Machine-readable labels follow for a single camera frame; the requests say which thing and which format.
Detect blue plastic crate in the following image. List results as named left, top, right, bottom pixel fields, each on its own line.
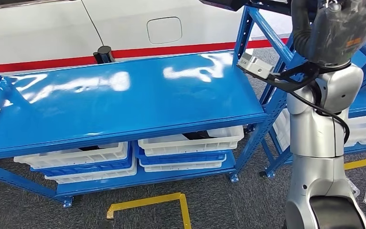
left=30, top=144, right=135, bottom=177
left=135, top=141, right=229, bottom=166

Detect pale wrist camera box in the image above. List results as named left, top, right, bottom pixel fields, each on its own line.
left=237, top=52, right=275, bottom=80

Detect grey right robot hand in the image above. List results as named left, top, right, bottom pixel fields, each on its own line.
left=290, top=0, right=366, bottom=69

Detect black cylinder post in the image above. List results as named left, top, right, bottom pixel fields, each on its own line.
left=93, top=45, right=116, bottom=65

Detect long black plastic panel part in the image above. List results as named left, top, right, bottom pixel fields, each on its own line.
left=199, top=0, right=300, bottom=16

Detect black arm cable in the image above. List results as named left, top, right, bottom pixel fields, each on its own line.
left=288, top=90, right=351, bottom=145

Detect black camera bracket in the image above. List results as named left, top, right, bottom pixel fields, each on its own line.
left=238, top=62, right=321, bottom=94

